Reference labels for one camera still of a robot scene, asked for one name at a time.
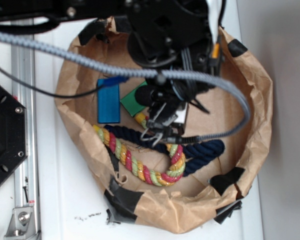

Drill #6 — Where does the aluminium extrusion rail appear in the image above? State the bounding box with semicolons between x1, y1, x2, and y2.
3;46;42;240

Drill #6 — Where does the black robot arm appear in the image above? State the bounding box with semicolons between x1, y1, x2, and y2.
0;0;226;144

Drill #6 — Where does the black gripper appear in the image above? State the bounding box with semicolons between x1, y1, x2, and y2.
134;73;216;146

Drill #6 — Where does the thin black cable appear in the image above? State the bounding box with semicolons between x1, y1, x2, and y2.
0;59;108;99

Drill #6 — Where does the blue rectangular block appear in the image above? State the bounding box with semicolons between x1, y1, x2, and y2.
97;79;121;124

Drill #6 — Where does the green rectangular block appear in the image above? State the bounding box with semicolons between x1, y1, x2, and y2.
120;81;148;117

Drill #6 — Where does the navy blue rope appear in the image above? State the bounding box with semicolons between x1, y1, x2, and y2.
104;125;226;177

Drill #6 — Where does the grey braided cable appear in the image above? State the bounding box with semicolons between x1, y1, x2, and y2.
0;29;251;145

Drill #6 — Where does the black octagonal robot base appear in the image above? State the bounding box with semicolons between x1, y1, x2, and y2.
0;86;27;187

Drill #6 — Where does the multicolour braided rope toy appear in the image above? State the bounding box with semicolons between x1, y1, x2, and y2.
93;124;186;187

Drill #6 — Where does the crumpled brown paper bag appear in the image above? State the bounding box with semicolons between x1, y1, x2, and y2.
55;18;273;234

